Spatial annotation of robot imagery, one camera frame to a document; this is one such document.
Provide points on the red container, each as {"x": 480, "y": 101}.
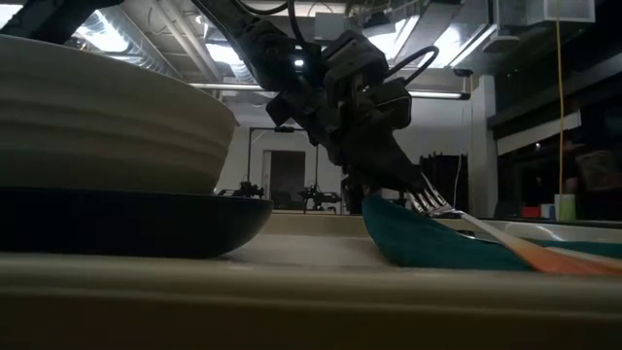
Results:
{"x": 530, "y": 212}

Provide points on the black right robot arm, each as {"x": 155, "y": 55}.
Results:
{"x": 252, "y": 39}

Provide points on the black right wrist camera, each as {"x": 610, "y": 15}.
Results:
{"x": 355, "y": 53}

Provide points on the dark green cloth napkin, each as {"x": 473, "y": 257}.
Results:
{"x": 413, "y": 243}

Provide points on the long ceiling light bar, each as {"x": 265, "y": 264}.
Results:
{"x": 218, "y": 86}

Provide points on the black background robot rig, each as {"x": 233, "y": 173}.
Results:
{"x": 316, "y": 197}

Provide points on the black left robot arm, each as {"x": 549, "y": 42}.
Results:
{"x": 48, "y": 14}

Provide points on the white blue container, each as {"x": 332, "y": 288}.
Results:
{"x": 548, "y": 211}

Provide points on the white green paper cup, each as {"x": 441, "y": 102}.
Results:
{"x": 565, "y": 208}

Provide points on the white bowl with dark rim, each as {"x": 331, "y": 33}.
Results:
{"x": 121, "y": 223}

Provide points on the black cabinet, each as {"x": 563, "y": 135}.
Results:
{"x": 442, "y": 185}

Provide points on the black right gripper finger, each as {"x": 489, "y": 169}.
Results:
{"x": 398, "y": 170}
{"x": 364, "y": 167}

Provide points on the beige plastic tray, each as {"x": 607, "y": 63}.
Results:
{"x": 291, "y": 311}

